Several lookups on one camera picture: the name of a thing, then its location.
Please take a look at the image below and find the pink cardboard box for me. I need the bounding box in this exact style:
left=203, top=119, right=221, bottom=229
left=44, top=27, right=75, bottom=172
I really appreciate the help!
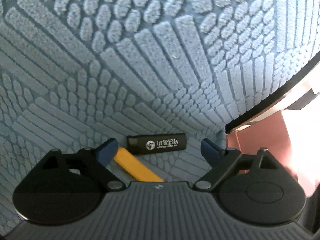
left=226, top=107, right=319, bottom=197

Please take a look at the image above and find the blue textured sofa cover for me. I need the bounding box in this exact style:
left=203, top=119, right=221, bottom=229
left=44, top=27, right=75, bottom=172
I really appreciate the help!
left=1, top=0, right=319, bottom=235

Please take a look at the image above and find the yellow handle screwdriver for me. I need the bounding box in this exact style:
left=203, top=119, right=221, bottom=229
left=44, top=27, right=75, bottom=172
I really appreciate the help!
left=114, top=147, right=164, bottom=182

